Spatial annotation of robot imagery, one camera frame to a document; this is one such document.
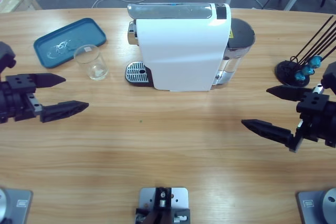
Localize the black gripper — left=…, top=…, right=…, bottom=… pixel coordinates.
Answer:
left=241, top=83, right=336, bottom=153
left=0, top=73, right=89, bottom=124

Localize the silver coffee machine lever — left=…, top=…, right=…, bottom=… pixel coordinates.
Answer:
left=127, top=2, right=215, bottom=20

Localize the white capsule coffee machine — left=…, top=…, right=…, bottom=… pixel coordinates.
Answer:
left=127, top=2, right=233, bottom=92

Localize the black capsule holder with rods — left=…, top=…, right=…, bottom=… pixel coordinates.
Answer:
left=275, top=15, right=336, bottom=90

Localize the clear drinking glass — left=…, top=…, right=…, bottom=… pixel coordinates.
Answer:
left=73, top=45, right=110, bottom=81

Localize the teal plastic serving tray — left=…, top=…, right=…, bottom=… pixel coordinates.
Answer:
left=33, top=17, right=107, bottom=69

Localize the clear water tank black lid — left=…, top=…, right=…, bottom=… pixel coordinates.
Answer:
left=213, top=17, right=256, bottom=86

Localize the black drip tray metal grate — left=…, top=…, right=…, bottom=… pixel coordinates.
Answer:
left=124, top=61, right=153, bottom=88

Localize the pale wooden crate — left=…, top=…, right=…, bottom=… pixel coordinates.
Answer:
left=0, top=0, right=43, bottom=14

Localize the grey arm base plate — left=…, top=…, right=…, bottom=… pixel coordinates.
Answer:
left=0, top=187, right=34, bottom=224
left=296, top=187, right=336, bottom=224

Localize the white camera mount dark post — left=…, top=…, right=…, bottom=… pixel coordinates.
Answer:
left=135, top=186, right=191, bottom=224

